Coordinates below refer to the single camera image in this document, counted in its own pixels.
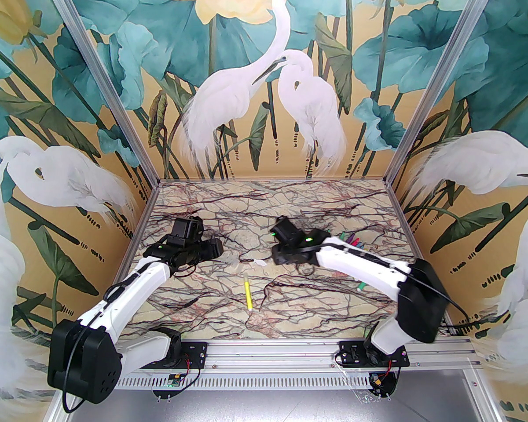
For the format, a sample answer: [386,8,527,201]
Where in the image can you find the perforated grey metal panel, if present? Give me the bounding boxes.
[48,370,502,422]

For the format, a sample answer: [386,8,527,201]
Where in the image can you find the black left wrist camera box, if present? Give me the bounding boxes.
[172,218,204,248]

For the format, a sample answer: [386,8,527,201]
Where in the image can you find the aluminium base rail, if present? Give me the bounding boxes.
[68,339,484,371]

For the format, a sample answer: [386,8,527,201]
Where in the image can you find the black round connector bracket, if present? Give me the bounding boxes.
[364,370,400,400]

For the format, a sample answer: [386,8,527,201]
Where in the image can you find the aluminium frame post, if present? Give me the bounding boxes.
[384,0,504,188]
[40,0,161,188]

